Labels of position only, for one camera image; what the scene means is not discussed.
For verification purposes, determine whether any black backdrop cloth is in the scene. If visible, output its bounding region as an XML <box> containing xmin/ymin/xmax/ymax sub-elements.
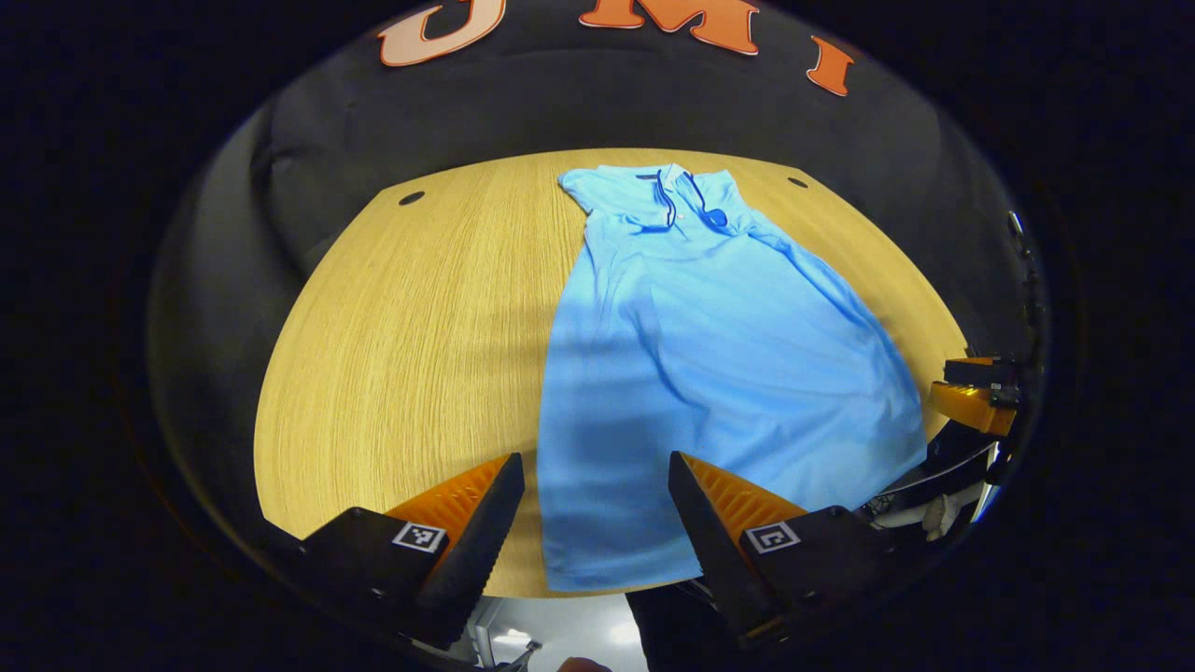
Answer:
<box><xmin>145</xmin><ymin>0</ymin><xmax>1051</xmax><ymax>533</ymax></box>

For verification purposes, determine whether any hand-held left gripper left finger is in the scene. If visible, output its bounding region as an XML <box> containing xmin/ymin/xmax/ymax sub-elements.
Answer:
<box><xmin>297</xmin><ymin>452</ymin><xmax>527</xmax><ymax>654</ymax></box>

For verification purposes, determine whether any grey metal table frame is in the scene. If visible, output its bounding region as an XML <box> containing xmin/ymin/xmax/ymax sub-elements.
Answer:
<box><xmin>465</xmin><ymin>597</ymin><xmax>544</xmax><ymax>672</ymax></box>

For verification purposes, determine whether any light blue T-shirt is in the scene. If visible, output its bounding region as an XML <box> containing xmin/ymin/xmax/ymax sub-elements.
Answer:
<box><xmin>536</xmin><ymin>163</ymin><xmax>929</xmax><ymax>595</ymax></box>

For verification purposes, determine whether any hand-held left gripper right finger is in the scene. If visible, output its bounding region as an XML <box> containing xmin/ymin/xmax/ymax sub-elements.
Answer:
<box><xmin>668</xmin><ymin>450</ymin><xmax>902</xmax><ymax>651</ymax></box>

